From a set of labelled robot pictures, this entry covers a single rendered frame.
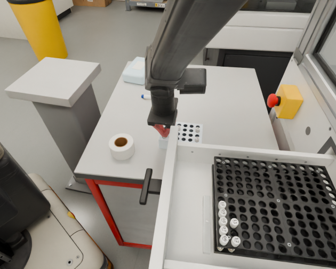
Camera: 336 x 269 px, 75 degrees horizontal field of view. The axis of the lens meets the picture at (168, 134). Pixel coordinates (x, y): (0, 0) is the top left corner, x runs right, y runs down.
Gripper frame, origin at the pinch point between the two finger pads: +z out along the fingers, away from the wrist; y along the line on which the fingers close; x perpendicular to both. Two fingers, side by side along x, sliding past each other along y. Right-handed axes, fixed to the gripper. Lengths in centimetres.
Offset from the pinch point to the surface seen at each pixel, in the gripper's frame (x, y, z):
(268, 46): -37, 59, 1
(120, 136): 12.6, -2.3, 0.9
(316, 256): -28.7, -29.6, -8.5
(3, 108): 165, 82, 79
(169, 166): -4.7, -18.8, -11.7
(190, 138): -7.3, 0.6, 1.9
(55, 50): 157, 169, 67
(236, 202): -17.2, -22.7, -8.7
